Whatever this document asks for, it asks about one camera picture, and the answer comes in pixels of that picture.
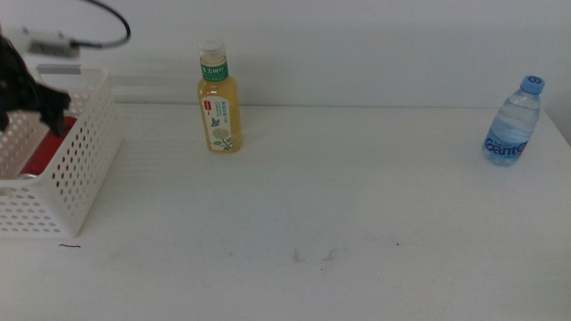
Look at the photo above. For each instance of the clear water bottle blue cap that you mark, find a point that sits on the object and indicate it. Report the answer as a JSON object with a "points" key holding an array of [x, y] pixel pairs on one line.
{"points": [[510, 129]]}

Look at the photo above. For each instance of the white perforated plastic basket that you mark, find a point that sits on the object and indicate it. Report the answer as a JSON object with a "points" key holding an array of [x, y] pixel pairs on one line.
{"points": [[67, 223]]}

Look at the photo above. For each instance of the yellow tea bottle white cap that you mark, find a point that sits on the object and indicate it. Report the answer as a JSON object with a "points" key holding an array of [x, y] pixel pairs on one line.
{"points": [[218, 98]]}

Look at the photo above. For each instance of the red cola can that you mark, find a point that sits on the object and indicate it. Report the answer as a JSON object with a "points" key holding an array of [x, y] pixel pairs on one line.
{"points": [[44, 151]]}

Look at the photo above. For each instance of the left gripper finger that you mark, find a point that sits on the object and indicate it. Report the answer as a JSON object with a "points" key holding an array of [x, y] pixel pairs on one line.
{"points": [[3, 121], [57, 111]]}

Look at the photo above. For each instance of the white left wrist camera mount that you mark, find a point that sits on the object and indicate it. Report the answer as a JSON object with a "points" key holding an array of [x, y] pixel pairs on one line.
{"points": [[51, 44]]}

